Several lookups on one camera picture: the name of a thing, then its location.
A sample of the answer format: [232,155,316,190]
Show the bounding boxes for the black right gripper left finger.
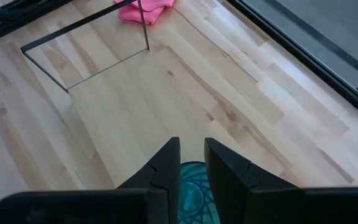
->
[116,136,182,224]

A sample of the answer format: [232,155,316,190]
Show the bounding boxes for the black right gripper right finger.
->
[204,137,304,224]

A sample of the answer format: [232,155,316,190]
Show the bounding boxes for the teal transparent tumbler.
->
[177,161,220,224]

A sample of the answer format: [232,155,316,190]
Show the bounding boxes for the pink cloth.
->
[113,0,176,26]

